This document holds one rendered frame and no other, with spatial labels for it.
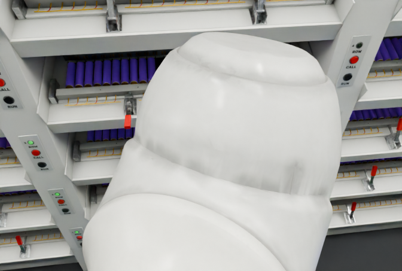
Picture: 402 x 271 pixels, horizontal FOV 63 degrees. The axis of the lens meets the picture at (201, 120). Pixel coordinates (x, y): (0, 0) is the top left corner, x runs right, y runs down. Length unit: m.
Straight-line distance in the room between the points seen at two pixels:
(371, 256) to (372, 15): 1.00
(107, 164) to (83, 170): 0.06
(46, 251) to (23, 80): 0.73
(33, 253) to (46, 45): 0.83
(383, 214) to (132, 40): 1.12
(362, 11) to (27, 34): 0.61
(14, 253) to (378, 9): 1.26
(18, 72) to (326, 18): 0.59
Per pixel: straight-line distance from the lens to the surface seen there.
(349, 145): 1.01
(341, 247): 1.46
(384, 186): 1.23
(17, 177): 0.97
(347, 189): 1.17
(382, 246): 1.53
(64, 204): 1.01
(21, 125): 0.80
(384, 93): 0.89
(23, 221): 1.14
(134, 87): 0.75
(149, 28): 0.62
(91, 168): 0.91
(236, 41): 0.16
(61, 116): 0.78
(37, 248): 1.31
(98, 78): 0.78
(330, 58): 0.74
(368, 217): 1.39
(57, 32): 0.65
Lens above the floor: 1.22
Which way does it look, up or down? 43 degrees down
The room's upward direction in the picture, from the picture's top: straight up
